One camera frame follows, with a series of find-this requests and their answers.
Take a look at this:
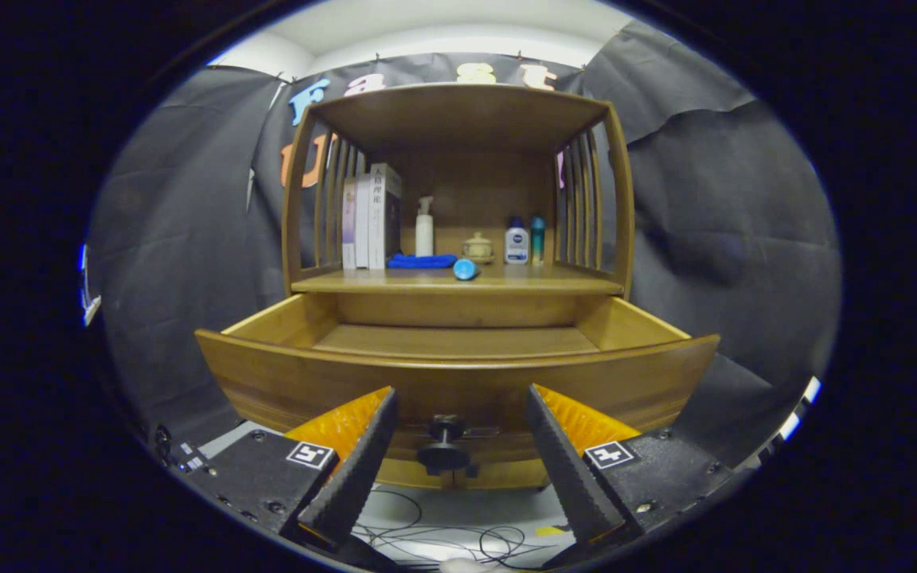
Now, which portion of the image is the wooden cabinet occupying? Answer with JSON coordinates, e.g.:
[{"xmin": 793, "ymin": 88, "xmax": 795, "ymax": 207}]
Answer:
[{"xmin": 282, "ymin": 83, "xmax": 636, "ymax": 490}]

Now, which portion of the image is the white and purple book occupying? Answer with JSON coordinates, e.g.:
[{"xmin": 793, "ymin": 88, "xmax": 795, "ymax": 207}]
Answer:
[{"xmin": 341, "ymin": 177, "xmax": 358, "ymax": 270}]

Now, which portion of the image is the wooden countertop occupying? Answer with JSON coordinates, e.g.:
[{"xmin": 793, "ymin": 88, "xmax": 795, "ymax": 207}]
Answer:
[{"xmin": 291, "ymin": 263, "xmax": 625, "ymax": 297}]

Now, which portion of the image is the white book with dark cover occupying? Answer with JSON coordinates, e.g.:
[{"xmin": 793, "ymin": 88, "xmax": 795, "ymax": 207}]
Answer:
[{"xmin": 369, "ymin": 163, "xmax": 403, "ymax": 270}]

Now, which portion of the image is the white lotion bottle blue cap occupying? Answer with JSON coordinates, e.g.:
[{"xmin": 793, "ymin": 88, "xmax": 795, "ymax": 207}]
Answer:
[{"xmin": 505, "ymin": 216, "xmax": 530, "ymax": 265}]

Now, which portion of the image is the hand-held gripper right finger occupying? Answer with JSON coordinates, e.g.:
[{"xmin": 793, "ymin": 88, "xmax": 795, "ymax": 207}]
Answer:
[{"xmin": 526, "ymin": 384, "xmax": 746, "ymax": 546}]

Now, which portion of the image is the blue folded cloth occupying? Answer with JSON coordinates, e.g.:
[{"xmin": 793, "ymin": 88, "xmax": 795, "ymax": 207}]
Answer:
[{"xmin": 388, "ymin": 253, "xmax": 458, "ymax": 270}]

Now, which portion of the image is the black floor device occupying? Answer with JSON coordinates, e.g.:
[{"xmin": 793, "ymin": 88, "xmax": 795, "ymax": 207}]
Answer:
[{"xmin": 154, "ymin": 426, "xmax": 217, "ymax": 478}]

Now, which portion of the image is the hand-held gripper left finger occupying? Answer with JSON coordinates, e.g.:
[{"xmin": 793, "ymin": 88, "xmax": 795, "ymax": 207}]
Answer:
[{"xmin": 180, "ymin": 386, "xmax": 400, "ymax": 552}]

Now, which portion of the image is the beige lidded teacup with saucer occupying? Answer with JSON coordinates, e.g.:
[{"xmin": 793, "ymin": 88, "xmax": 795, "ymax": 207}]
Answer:
[{"xmin": 462, "ymin": 232, "xmax": 496, "ymax": 264}]

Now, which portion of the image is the wooden drawer with black knob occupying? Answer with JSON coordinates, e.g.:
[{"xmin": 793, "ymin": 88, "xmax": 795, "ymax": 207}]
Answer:
[{"xmin": 194, "ymin": 293, "xmax": 720, "ymax": 478}]

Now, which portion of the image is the white pump bottle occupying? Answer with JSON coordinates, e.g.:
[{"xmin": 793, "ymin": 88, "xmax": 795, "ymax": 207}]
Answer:
[{"xmin": 416, "ymin": 196, "xmax": 435, "ymax": 257}]

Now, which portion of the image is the plain white book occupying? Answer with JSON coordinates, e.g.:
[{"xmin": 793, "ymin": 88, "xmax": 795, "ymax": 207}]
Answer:
[{"xmin": 355, "ymin": 173, "xmax": 372, "ymax": 270}]

